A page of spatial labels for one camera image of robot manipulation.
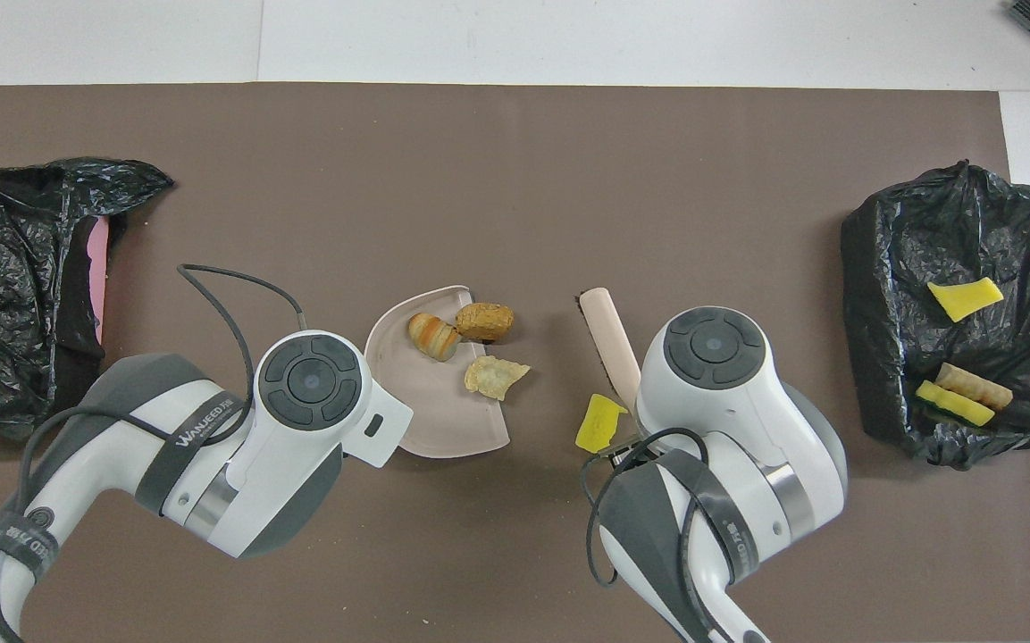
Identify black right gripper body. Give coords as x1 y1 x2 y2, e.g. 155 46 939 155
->
599 436 658 471

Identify yellow sponge piece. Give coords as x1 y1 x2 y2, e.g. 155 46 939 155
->
574 393 630 455

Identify beige hand brush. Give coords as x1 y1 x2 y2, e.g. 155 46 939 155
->
578 287 643 416

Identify jagged pale sponge scrap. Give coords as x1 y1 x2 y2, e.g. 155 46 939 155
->
465 355 532 401

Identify beige plastic dustpan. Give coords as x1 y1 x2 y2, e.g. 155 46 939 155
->
364 285 513 460

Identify brown sponge chunk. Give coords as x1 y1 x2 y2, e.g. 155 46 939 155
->
455 303 515 344

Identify round pale sponge scrap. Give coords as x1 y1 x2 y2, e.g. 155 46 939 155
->
407 313 464 363

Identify yellow green sponge block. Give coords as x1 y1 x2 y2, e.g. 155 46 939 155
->
915 380 997 428

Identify long pale sponge scrap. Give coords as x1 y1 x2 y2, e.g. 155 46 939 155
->
934 362 1014 412

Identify wavy yellow green sponge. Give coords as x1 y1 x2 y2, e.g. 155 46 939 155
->
927 277 1006 323

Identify black bag bin pink inside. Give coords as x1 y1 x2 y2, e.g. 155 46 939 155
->
0 158 175 440

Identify brown table mat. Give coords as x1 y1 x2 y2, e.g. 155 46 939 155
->
0 83 1030 643

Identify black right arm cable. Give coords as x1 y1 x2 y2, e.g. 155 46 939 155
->
582 427 712 590

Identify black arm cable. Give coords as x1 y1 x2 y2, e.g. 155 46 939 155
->
0 264 307 643
582 427 712 590

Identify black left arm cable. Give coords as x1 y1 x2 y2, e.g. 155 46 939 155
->
0 264 307 643

